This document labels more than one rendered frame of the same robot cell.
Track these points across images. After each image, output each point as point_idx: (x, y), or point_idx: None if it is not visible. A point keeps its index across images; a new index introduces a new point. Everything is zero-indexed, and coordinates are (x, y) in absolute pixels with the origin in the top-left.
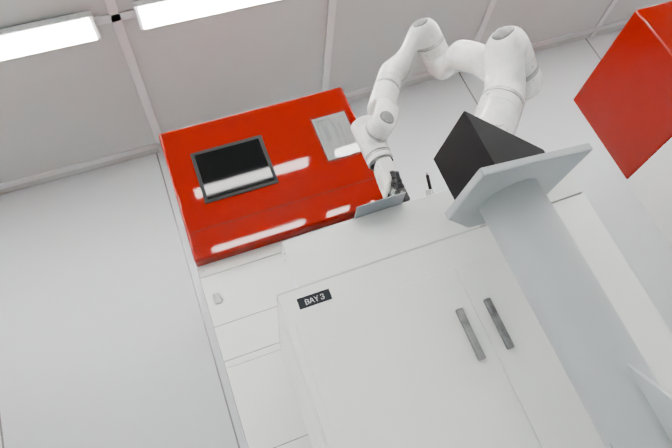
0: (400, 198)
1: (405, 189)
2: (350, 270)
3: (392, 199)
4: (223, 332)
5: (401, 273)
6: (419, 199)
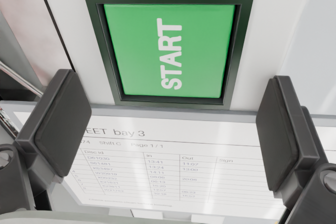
0: (334, 129)
1: (313, 146)
2: None
3: (332, 156)
4: None
5: None
6: (300, 4)
